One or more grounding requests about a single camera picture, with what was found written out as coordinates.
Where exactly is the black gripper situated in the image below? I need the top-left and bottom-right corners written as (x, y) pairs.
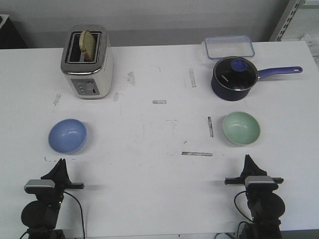
top-left (40, 159), bottom-right (84, 197)
top-left (224, 154), bottom-right (284, 185)

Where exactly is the blue bowl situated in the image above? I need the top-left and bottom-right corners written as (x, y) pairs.
top-left (48, 119), bottom-right (87, 154)

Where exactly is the green bowl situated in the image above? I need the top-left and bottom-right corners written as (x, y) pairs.
top-left (222, 112), bottom-right (261, 146)

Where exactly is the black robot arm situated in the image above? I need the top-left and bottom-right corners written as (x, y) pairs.
top-left (21, 158), bottom-right (84, 239)
top-left (224, 154), bottom-right (285, 239)

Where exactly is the dark blue saucepan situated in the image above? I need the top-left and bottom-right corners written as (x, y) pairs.
top-left (211, 56), bottom-right (303, 101)

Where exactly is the glass lid blue knob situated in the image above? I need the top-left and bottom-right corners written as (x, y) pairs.
top-left (213, 56), bottom-right (258, 91)

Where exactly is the silver cream toaster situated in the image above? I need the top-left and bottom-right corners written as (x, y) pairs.
top-left (60, 24), bottom-right (114, 99)

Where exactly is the clear plastic container blue rim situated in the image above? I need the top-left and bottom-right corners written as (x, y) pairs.
top-left (202, 35), bottom-right (255, 60)

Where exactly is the toast bread slice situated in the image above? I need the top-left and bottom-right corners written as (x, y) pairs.
top-left (79, 30), bottom-right (96, 62)

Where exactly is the black object top left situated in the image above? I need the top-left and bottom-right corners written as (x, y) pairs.
top-left (0, 14), bottom-right (28, 49)

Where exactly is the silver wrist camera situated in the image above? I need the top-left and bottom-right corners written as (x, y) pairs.
top-left (244, 176), bottom-right (279, 192)
top-left (24, 179), bottom-right (55, 195)

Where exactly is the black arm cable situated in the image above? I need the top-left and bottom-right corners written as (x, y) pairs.
top-left (62, 191), bottom-right (87, 239)
top-left (234, 191), bottom-right (254, 225)

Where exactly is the grey metal shelf post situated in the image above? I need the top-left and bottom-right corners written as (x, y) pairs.
top-left (269, 0), bottom-right (305, 42)

